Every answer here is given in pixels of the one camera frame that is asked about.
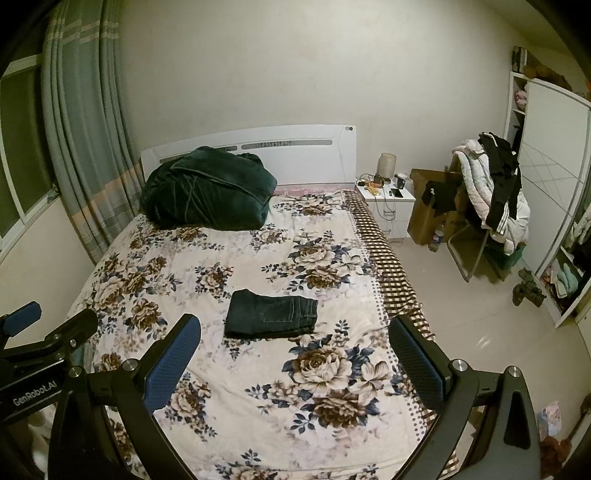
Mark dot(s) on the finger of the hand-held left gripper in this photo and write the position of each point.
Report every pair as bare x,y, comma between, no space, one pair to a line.
23,318
74,327

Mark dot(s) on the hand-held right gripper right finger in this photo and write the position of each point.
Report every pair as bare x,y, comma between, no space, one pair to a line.
418,369

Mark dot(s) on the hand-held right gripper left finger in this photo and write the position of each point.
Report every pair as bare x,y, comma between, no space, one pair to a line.
171,364

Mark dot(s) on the dark blue jeans pants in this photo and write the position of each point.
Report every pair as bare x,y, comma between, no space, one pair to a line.
268,314

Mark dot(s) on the brown checkered bed sheet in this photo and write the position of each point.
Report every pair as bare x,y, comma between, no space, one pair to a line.
392,263

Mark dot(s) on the metal-framed chair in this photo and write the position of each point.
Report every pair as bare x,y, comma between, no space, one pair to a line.
468,263

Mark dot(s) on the plastic bottle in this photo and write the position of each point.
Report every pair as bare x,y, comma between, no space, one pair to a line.
437,236

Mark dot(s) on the pair of dark shoes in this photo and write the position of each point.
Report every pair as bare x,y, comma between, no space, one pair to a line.
528,288

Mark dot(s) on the green bin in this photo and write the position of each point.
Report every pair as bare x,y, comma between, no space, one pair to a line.
508,261

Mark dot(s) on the pastel printed packet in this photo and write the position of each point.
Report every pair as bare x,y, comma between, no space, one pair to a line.
551,417

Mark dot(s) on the large cardboard box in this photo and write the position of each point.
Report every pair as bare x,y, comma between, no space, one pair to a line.
422,221

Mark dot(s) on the floral bed blanket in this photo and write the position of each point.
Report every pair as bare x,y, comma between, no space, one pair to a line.
277,258

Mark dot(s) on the white nightstand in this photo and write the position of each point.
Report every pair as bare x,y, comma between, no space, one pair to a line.
397,214

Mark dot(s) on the brown cloth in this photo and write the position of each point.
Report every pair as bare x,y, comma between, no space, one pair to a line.
554,454

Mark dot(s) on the white-framed window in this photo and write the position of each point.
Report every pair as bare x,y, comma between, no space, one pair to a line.
23,152

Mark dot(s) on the teal folded cloth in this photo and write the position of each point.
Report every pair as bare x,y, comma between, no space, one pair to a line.
565,281

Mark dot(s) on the black phone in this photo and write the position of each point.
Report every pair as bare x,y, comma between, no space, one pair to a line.
396,193

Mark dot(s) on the black cloth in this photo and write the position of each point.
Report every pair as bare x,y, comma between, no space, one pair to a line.
443,194

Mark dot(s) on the dark green velvet blanket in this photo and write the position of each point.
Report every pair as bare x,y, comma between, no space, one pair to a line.
207,189

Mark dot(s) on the small orange object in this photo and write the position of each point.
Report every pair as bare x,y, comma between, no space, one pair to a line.
373,186

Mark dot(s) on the dark cup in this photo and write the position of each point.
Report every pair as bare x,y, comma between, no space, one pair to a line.
400,181

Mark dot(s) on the chair piled with clothes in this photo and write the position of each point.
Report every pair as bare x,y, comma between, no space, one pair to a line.
475,184

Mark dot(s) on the black striped clothing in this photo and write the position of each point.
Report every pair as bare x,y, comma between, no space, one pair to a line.
503,184

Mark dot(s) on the beige table lamp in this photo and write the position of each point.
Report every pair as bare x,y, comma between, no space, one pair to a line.
387,166

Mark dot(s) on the grey-green curtain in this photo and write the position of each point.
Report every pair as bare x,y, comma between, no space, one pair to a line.
78,115

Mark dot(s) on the pink cloth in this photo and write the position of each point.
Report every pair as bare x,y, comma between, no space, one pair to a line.
300,189

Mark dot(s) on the white bed headboard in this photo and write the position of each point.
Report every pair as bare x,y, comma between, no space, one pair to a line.
314,161

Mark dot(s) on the white wardrobe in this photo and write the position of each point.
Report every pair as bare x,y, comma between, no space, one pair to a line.
549,175

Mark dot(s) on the pink shelf item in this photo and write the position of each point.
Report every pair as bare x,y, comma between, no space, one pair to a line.
521,98

